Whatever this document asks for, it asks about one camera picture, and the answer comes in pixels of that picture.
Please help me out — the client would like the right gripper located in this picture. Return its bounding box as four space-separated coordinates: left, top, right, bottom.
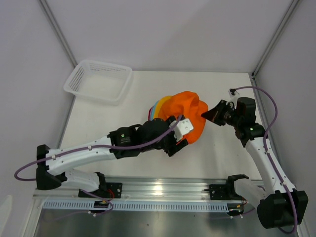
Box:
201 100 241 128

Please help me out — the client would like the orange hat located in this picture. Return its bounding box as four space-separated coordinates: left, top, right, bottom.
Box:
158 91 208 144

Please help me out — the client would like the lavender hat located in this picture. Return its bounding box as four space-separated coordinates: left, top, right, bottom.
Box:
150 106 154 120

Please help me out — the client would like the teal hat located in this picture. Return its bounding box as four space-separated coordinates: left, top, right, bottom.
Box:
152 104 157 120

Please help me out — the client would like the yellow hat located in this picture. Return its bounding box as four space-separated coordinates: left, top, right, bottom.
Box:
155 96 172 118

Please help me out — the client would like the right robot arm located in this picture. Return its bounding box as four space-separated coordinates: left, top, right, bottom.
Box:
201 97 308 229

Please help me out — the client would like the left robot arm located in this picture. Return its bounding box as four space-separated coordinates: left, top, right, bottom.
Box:
36 116 194 198

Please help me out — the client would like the white plastic basket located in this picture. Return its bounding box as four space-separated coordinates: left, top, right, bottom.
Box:
63 59 133 106

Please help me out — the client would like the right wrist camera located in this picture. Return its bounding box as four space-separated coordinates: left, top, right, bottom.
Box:
228 88 240 104

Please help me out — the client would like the aluminium mounting rail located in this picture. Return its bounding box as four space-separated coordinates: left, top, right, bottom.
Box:
33 174 269 203

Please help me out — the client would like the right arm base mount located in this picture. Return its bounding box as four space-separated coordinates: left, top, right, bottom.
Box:
204 184 242 200

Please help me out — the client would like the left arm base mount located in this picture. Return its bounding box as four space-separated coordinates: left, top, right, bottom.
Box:
78 182 123 199

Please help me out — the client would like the right corner frame profile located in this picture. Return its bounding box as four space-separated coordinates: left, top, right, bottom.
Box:
251 0 302 79

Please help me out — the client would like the corner frame profile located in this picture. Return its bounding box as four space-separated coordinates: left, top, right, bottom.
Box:
38 0 78 68
251 0 302 79

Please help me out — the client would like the white slotted cable duct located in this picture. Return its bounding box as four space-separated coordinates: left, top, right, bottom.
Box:
42 199 241 213

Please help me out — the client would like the left corner frame profile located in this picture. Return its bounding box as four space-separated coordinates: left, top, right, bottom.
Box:
38 0 78 68

